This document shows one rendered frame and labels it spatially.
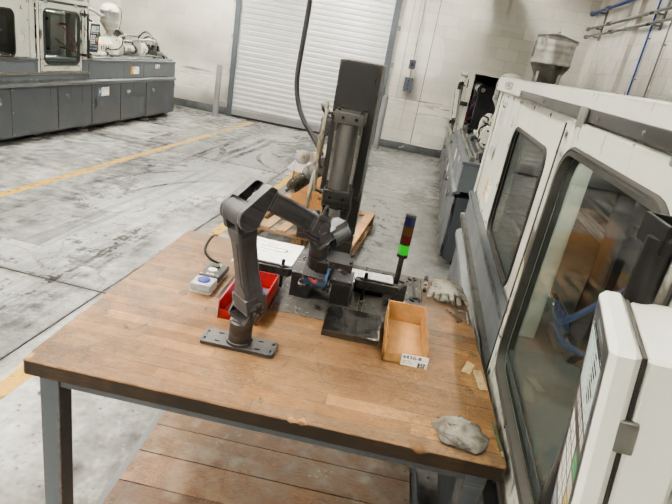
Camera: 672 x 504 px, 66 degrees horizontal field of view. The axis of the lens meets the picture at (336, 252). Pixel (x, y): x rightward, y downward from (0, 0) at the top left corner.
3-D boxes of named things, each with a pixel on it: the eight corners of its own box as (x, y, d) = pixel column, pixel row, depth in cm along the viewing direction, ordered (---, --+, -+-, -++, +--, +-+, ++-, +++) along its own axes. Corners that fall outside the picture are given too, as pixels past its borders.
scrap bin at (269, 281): (217, 317, 151) (218, 299, 149) (242, 283, 174) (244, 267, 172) (257, 326, 150) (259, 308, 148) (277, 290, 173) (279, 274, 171)
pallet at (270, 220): (285, 204, 574) (287, 192, 569) (373, 225, 558) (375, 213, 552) (241, 236, 464) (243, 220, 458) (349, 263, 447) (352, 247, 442)
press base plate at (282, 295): (216, 305, 163) (217, 297, 162) (259, 251, 210) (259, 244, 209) (421, 349, 159) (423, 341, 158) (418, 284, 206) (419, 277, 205)
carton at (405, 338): (380, 362, 145) (386, 338, 142) (384, 320, 168) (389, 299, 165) (425, 372, 144) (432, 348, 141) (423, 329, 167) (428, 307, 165)
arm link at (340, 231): (335, 232, 156) (329, 198, 149) (355, 242, 151) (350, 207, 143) (305, 250, 151) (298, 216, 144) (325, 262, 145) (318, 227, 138)
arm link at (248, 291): (253, 303, 142) (243, 193, 126) (267, 314, 138) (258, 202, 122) (234, 312, 139) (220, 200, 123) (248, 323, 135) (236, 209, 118)
